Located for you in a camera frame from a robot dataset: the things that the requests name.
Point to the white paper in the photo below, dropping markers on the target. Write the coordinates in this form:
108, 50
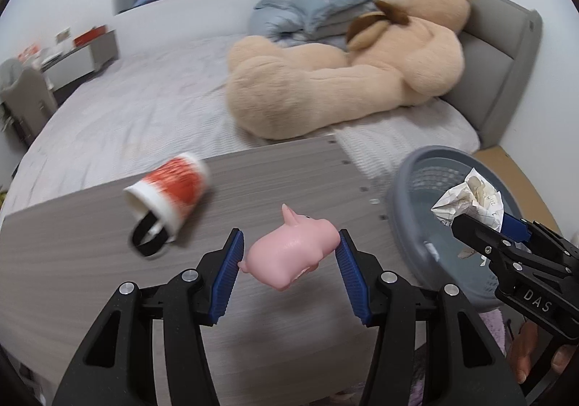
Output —
470, 198

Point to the pink pig toy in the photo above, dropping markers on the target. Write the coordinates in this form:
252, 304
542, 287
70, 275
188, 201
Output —
289, 252

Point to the grey desk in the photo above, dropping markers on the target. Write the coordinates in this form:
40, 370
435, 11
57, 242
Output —
102, 51

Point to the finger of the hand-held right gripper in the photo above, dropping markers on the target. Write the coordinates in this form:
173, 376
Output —
515, 225
475, 232

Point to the grey perforated plastic basket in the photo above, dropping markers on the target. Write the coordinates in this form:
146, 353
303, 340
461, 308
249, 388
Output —
407, 225

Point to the red box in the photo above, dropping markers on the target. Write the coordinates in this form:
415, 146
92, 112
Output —
89, 36

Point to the grey padded headboard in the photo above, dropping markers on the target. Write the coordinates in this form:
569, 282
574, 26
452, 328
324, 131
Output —
497, 53

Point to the pink fluffy rug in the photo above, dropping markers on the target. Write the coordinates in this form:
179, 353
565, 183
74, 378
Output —
493, 327

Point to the large beige teddy bear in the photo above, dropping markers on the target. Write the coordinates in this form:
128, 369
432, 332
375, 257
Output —
407, 57

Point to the bed with grey sheet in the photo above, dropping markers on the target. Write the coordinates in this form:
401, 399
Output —
135, 107

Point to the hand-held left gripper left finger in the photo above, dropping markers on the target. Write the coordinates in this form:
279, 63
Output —
228, 270

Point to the red and white cup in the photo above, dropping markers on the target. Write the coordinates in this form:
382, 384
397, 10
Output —
176, 189

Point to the grey chair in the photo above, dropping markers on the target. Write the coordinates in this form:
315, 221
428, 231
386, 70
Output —
27, 98

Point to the person's right hand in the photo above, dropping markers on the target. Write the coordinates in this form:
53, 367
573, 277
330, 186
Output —
522, 347

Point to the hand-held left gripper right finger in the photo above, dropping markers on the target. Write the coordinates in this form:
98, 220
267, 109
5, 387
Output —
350, 270

